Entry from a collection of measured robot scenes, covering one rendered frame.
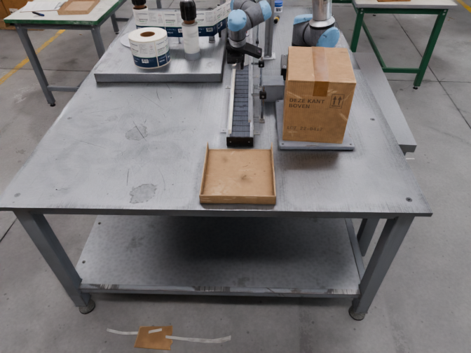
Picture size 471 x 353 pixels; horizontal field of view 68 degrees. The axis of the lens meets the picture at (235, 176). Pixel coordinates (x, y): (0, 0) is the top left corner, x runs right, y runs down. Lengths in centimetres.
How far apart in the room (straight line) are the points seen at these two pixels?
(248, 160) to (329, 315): 96
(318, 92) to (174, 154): 61
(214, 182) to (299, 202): 32
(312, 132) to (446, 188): 155
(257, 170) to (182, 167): 29
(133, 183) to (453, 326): 166
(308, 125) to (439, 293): 123
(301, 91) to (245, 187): 40
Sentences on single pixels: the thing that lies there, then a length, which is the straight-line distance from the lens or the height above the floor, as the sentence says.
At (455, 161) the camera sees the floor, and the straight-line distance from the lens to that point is 309.
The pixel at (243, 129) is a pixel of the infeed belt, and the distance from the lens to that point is 146.
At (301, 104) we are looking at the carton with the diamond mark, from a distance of 136.
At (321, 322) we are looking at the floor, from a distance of 193.
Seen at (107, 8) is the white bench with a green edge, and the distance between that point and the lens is 334.
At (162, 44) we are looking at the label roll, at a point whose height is 99.
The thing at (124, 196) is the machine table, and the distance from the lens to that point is 131.
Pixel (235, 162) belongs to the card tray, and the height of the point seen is 83.
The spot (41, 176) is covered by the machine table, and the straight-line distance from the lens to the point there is 152.
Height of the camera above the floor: 172
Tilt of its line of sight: 43 degrees down
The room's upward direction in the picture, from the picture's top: 1 degrees counter-clockwise
